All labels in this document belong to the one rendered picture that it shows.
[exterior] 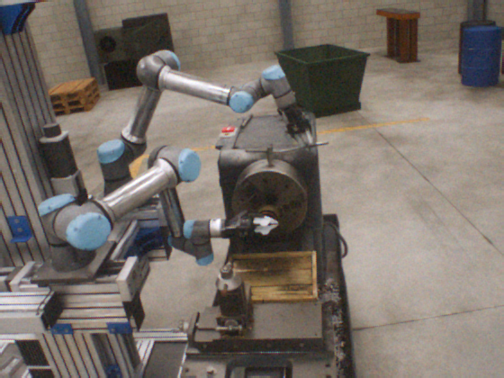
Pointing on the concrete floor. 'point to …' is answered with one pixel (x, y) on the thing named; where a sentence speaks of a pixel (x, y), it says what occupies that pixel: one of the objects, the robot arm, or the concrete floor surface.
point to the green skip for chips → (324, 77)
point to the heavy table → (400, 19)
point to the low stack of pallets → (75, 95)
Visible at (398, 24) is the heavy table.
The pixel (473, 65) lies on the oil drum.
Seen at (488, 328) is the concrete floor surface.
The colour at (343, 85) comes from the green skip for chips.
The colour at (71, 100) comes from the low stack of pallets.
